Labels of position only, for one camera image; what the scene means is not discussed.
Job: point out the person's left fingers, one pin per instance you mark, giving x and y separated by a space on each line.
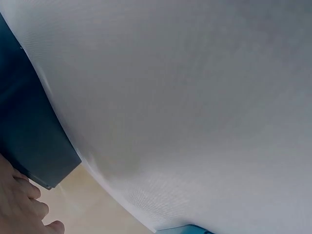
36 202

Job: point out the blue flat object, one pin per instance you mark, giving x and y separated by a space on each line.
187 230

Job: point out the dark grey box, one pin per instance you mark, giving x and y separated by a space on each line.
26 117

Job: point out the person's left hand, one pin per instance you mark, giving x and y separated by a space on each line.
14 209

